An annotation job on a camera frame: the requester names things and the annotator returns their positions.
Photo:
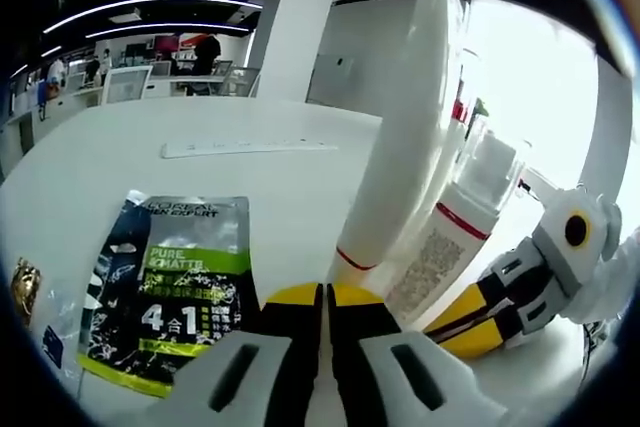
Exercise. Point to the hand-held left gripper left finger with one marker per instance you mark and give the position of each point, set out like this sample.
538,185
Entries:
295,357

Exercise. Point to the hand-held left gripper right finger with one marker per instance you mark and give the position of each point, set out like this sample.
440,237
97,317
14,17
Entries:
355,357

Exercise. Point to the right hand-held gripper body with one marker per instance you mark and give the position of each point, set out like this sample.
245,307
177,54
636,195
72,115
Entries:
600,267

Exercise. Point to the red-banded white skincare bottle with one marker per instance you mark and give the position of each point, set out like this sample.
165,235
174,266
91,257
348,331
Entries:
440,267

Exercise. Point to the green black skincare sachet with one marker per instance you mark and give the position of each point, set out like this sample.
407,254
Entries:
165,272

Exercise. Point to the white skincare tube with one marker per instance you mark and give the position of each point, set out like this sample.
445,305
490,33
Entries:
410,122

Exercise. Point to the clear blue skincare sachet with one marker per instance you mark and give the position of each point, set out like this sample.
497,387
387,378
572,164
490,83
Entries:
52,347

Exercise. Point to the gold foil skincare sachet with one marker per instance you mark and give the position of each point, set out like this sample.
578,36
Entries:
26,287

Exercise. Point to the white table socket strip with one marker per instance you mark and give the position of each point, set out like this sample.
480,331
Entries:
250,148

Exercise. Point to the white mesh chair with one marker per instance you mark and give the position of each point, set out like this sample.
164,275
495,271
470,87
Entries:
127,84

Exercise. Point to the ceiling light strip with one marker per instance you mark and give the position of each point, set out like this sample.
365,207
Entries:
150,6
165,27

